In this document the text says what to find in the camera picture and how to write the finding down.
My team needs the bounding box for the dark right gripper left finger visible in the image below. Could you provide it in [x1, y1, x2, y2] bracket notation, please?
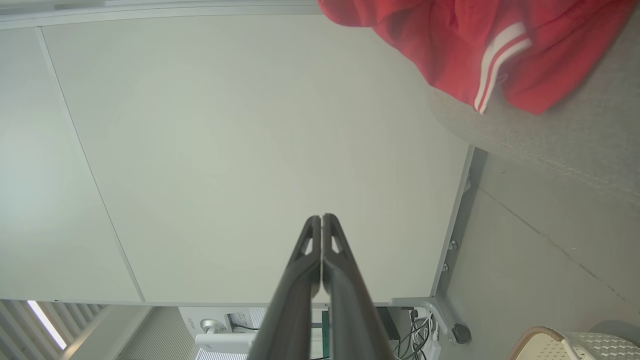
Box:
[248, 215, 322, 360]

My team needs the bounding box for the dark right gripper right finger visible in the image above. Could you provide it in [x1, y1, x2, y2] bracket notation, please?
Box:
[322, 213, 396, 360]

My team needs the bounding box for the red garment with white trim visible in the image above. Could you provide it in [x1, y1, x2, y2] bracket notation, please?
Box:
[317, 0, 638, 116]

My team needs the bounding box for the cream perforated laundry basket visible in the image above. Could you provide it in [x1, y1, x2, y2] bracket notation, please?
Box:
[509, 326, 640, 360]

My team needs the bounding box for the white desktop device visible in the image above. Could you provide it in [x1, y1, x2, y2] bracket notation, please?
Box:
[178, 306, 266, 360]

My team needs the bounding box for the black caster wheel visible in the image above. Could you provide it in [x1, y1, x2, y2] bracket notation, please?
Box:
[451, 323, 472, 345]

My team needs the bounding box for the large white partition panel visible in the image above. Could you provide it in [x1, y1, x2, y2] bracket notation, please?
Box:
[0, 14, 476, 307]

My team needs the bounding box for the long ceiling light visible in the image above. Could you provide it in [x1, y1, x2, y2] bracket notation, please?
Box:
[26, 300, 67, 351]

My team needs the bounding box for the grey fabric sofa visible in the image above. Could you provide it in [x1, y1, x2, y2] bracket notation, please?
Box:
[427, 10, 640, 206]

